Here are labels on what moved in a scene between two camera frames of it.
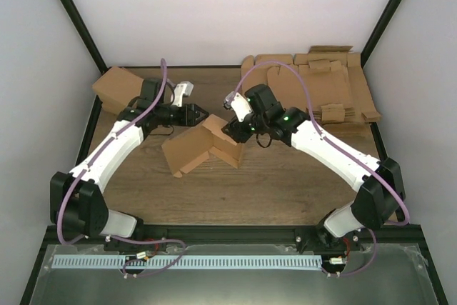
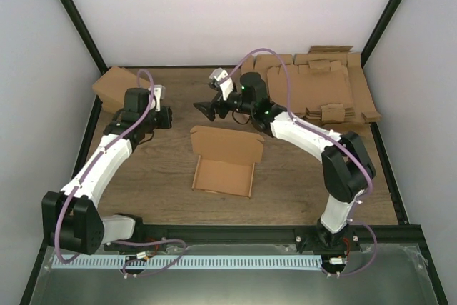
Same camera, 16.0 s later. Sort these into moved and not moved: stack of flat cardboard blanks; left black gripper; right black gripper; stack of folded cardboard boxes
Moved: left black gripper; right black gripper
Not moved: stack of folded cardboard boxes; stack of flat cardboard blanks
